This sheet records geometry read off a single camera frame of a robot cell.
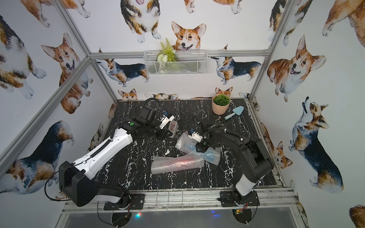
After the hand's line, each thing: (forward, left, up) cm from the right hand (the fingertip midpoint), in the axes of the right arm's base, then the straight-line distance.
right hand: (199, 147), depth 89 cm
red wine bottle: (-11, +11, +1) cm, 16 cm away
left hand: (+1, +14, +17) cm, 22 cm away
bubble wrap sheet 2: (+6, +10, 0) cm, 12 cm away
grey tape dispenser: (+14, +18, +1) cm, 23 cm away
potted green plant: (+32, -16, +6) cm, 36 cm away
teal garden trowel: (+34, -31, -6) cm, 46 cm away
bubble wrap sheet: (-12, +22, +2) cm, 25 cm away
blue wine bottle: (-6, -7, +4) cm, 10 cm away
